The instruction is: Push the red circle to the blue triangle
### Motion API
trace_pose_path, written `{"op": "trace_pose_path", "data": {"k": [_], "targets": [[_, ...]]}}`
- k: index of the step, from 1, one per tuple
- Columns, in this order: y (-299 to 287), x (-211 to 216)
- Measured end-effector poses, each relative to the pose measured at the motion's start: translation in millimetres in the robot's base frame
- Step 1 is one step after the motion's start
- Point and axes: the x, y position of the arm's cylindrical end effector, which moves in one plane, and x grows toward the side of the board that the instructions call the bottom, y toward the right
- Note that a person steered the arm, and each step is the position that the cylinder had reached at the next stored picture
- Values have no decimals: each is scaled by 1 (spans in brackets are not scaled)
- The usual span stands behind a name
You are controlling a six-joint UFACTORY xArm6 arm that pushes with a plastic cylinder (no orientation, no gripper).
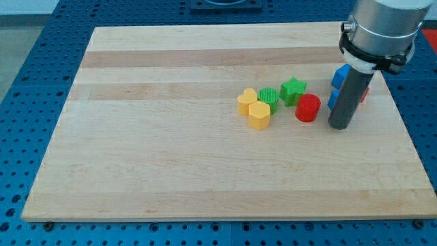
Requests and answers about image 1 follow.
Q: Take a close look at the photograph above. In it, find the red cylinder block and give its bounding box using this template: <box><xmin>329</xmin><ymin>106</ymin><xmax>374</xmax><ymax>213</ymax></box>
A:
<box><xmin>295</xmin><ymin>94</ymin><xmax>321</xmax><ymax>122</ymax></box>

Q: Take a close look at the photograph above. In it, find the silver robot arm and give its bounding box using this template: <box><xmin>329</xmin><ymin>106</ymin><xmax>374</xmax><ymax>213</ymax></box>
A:
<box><xmin>339</xmin><ymin>0</ymin><xmax>433</xmax><ymax>74</ymax></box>

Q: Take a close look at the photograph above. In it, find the yellow heart block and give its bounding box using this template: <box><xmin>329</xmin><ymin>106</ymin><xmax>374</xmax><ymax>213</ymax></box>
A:
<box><xmin>237</xmin><ymin>88</ymin><xmax>258</xmax><ymax>115</ymax></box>

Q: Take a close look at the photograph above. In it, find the yellow hexagon block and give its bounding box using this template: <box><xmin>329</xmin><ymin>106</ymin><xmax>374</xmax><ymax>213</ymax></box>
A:
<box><xmin>249</xmin><ymin>101</ymin><xmax>270</xmax><ymax>130</ymax></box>

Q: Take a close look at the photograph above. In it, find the green cylinder block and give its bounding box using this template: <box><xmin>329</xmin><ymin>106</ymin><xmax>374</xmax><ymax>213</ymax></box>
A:
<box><xmin>258</xmin><ymin>87</ymin><xmax>279</xmax><ymax>115</ymax></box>

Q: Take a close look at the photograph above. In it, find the wooden board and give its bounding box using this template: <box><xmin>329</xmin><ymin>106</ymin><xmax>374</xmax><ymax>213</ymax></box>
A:
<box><xmin>21</xmin><ymin>22</ymin><xmax>436</xmax><ymax>222</ymax></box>

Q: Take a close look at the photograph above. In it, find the green star block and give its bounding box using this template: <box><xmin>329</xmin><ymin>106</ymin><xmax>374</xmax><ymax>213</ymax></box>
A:
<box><xmin>279</xmin><ymin>77</ymin><xmax>307</xmax><ymax>107</ymax></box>

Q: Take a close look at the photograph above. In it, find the lower blue block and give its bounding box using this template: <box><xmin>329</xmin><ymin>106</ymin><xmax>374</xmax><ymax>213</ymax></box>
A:
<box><xmin>327</xmin><ymin>90</ymin><xmax>340</xmax><ymax>110</ymax></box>

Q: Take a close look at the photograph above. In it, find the blue block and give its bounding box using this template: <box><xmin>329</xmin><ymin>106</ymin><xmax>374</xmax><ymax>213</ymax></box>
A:
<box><xmin>327</xmin><ymin>90</ymin><xmax>340</xmax><ymax>110</ymax></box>
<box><xmin>331</xmin><ymin>64</ymin><xmax>350</xmax><ymax>90</ymax></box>

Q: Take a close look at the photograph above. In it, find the upper blue block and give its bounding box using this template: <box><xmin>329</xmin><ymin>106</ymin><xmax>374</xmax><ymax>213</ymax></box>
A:
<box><xmin>331</xmin><ymin>64</ymin><xmax>350</xmax><ymax>90</ymax></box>

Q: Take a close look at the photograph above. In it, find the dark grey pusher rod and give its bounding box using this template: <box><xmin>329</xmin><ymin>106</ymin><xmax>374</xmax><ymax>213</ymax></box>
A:
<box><xmin>328</xmin><ymin>67</ymin><xmax>373</xmax><ymax>130</ymax></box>

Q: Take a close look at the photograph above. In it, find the red block behind rod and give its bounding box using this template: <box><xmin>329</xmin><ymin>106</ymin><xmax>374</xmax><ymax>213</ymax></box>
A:
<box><xmin>360</xmin><ymin>87</ymin><xmax>369</xmax><ymax>103</ymax></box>

